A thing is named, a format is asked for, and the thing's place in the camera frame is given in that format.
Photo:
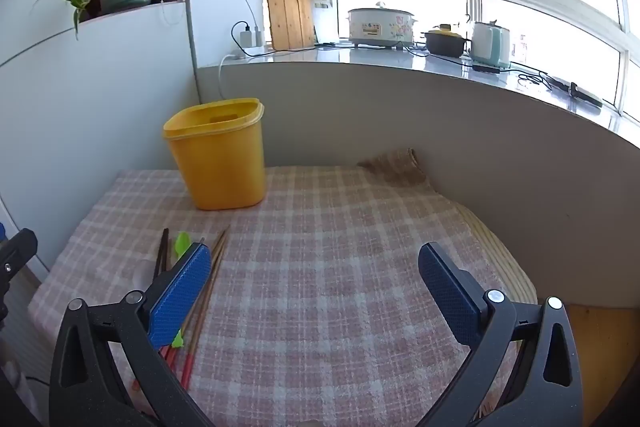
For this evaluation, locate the green plastic utensil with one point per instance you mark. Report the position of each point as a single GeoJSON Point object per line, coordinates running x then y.
{"type": "Point", "coordinates": [181, 243]}

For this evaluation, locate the white flowered rice cooker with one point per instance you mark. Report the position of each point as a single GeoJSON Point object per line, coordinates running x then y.
{"type": "Point", "coordinates": [380, 27]}

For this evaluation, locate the grey windowsill counter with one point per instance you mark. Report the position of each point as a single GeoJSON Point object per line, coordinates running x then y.
{"type": "Point", "coordinates": [375, 57]}

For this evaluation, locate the black power adapter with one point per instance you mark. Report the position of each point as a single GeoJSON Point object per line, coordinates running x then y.
{"type": "Point", "coordinates": [485, 68]}

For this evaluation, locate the pink plaid cloth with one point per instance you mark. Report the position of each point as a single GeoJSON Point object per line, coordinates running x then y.
{"type": "Point", "coordinates": [325, 282]}

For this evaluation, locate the white and teal kettle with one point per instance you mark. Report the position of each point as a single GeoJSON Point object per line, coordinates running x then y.
{"type": "Point", "coordinates": [487, 42]}

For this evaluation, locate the dark knife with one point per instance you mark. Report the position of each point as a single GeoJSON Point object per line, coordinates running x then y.
{"type": "Point", "coordinates": [582, 94]}

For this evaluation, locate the yellow plastic container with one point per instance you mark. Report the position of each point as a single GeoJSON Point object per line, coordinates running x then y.
{"type": "Point", "coordinates": [220, 167]}

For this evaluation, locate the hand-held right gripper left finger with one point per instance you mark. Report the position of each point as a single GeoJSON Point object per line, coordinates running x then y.
{"type": "Point", "coordinates": [182, 292]}

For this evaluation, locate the dark cooking pot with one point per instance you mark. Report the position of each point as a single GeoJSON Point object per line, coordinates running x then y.
{"type": "Point", "coordinates": [445, 44]}

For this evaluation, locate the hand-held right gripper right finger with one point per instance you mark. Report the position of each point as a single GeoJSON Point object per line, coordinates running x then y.
{"type": "Point", "coordinates": [450, 292]}

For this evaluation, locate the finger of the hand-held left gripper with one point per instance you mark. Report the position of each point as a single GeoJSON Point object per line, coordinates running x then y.
{"type": "Point", "coordinates": [17, 249]}

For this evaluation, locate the white plug charger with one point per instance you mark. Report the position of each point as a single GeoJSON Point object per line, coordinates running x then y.
{"type": "Point", "coordinates": [246, 37]}
{"type": "Point", "coordinates": [258, 38]}

